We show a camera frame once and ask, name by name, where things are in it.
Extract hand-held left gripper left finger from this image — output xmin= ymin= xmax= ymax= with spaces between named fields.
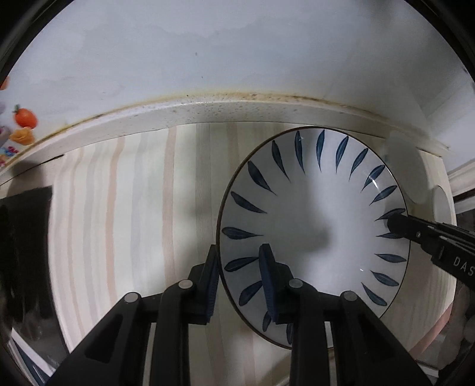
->
xmin=46 ymin=243 xmax=223 ymax=386

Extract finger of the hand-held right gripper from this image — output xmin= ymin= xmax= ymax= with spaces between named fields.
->
xmin=387 ymin=213 xmax=446 ymax=260

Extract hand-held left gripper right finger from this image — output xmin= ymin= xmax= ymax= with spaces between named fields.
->
xmin=258 ymin=243 xmax=433 ymax=386

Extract blue leaf pattern plate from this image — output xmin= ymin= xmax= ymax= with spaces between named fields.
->
xmin=216 ymin=127 xmax=412 ymax=350

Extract black gas stove top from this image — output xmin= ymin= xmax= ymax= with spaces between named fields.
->
xmin=0 ymin=186 xmax=68 ymax=359

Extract orange wedge wall sticker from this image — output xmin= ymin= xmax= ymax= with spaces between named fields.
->
xmin=9 ymin=127 xmax=36 ymax=146

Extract colourful character wall stickers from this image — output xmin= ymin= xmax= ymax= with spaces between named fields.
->
xmin=0 ymin=145 xmax=20 ymax=164

